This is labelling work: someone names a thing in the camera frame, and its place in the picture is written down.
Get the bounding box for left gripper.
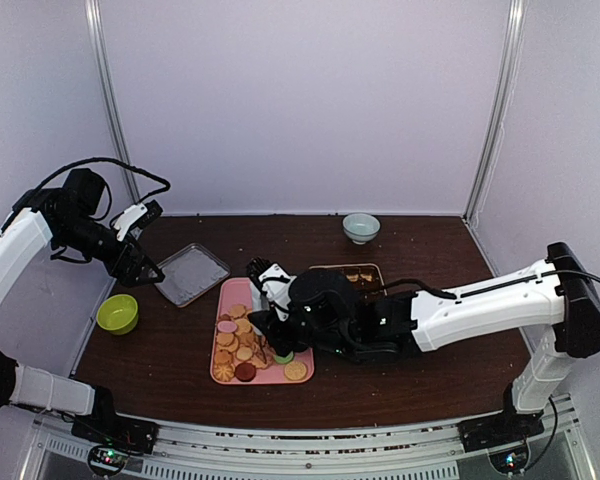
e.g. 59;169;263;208
55;213;164;287

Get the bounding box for silver metal tin lid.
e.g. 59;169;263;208
155;243;230;308

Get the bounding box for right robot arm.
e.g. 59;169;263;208
246;242;600;442

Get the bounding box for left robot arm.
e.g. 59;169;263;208
0;157;171;444

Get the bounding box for green round cookie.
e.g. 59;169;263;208
273;352;294;365

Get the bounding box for yellow round cookie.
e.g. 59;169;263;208
283;361;308;382

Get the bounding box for green bowl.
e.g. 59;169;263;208
96;294;139;336

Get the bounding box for pink tray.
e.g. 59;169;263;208
209;278;314;386

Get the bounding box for pink round cookie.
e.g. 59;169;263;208
216;320;237;333

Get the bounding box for swirl butter cookie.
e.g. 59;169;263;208
212;363;235;383

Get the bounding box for gold cookie tin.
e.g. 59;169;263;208
311;263;387;301

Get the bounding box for pale blue ceramic bowl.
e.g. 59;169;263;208
342;213;381;245

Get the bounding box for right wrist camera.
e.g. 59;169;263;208
289;269;360;331

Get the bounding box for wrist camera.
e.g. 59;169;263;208
289;269;360;331
63;168;107;216

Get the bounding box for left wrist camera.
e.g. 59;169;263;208
63;168;107;216

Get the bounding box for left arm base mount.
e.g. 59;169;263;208
66;414;159;455

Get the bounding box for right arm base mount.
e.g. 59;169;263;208
458;412;544;452

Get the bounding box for aluminium corner post left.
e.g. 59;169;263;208
83;0;141;201

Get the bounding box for aluminium corner post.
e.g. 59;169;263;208
83;0;141;201
463;0;527;228

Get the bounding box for aluminium corner post right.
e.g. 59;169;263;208
463;0;527;228

